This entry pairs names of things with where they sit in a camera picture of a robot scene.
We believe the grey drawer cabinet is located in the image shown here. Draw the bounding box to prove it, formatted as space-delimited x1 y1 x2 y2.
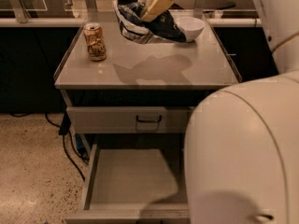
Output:
53 10 243 156

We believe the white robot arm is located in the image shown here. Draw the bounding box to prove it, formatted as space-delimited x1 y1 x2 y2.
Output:
184 0 299 224

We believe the closed grey top drawer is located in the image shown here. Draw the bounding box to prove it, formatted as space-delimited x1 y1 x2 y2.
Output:
66 106 192 133

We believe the white horizontal rail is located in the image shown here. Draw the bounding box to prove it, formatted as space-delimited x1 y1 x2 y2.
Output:
0 18 262 27

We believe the black drawer handle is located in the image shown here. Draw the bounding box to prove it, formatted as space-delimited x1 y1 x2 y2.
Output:
135 115 162 123

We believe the black floor cable left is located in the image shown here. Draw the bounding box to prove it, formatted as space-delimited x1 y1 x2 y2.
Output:
9 111 91 183

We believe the white bowl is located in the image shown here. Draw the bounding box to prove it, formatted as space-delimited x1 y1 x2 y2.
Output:
175 17 205 42

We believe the open grey middle drawer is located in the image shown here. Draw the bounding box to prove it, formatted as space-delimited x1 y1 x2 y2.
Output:
65 145 190 224

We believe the blue chip bag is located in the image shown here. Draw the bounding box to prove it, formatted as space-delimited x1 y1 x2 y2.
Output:
113 1 186 44

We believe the gold soda can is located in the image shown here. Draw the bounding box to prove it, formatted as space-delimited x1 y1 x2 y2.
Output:
83 22 107 62

